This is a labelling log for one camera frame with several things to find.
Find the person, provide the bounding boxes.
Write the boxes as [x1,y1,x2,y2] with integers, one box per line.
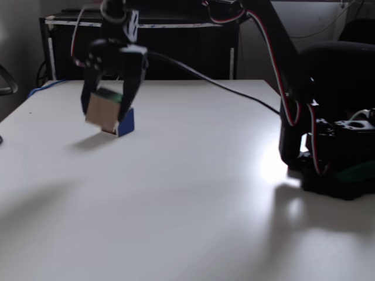
[298,40,375,121]

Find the black cabinet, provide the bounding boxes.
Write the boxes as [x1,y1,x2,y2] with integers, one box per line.
[39,11,240,82]

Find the black webcam cable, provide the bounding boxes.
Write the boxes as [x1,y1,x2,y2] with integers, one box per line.
[145,50,282,115]

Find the green table clamp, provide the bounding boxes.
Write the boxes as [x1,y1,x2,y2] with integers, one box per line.
[333,162,375,184]

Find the red white black servo wire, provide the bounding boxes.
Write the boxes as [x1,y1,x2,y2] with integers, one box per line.
[202,0,330,176]

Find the blue cable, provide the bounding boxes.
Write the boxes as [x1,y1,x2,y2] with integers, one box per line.
[28,78,69,98]

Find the grey chair armrest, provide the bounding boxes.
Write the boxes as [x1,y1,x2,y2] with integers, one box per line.
[0,63,19,96]

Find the tag-printed multicolour cube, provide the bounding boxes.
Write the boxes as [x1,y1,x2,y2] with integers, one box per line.
[112,107,135,138]

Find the white cable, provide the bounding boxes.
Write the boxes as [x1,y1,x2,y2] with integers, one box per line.
[71,5,86,57]

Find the green-topped wooden cube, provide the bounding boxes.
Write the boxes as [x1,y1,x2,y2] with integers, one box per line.
[84,87,123,134]

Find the black office chair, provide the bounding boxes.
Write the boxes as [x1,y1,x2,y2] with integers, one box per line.
[338,19,375,44]

